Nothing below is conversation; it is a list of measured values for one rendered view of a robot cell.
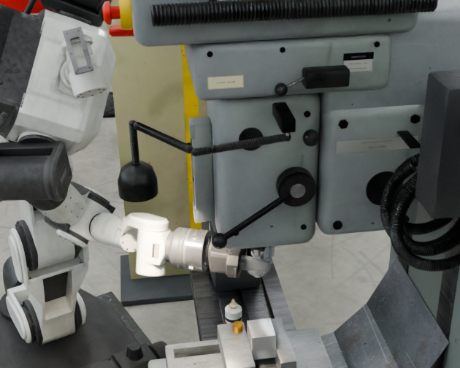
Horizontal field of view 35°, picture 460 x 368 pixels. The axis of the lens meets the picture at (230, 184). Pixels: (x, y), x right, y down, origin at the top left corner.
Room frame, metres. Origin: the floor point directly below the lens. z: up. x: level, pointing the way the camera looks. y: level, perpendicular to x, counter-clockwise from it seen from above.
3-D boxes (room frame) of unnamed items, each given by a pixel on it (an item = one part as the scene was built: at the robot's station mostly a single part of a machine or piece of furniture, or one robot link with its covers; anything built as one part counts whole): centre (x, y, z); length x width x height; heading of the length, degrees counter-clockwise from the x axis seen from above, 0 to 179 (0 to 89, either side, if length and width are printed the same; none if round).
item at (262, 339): (1.26, -0.06, 1.05); 0.06 x 0.05 x 0.06; 8
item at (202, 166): (1.28, 0.05, 1.45); 0.04 x 0.04 x 0.21; 7
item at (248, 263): (1.26, -0.05, 1.23); 0.06 x 0.02 x 0.03; 77
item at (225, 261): (1.32, 0.03, 1.23); 0.13 x 0.12 x 0.10; 167
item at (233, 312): (1.41, 0.00, 0.99); 0.04 x 0.04 x 0.11
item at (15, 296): (1.88, 0.58, 0.68); 0.21 x 0.20 x 0.13; 30
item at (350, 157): (1.32, -0.25, 1.47); 0.24 x 0.19 x 0.26; 7
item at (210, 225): (1.71, 0.00, 1.03); 0.22 x 0.12 x 0.20; 10
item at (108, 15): (1.26, 0.20, 1.76); 0.04 x 0.03 x 0.04; 7
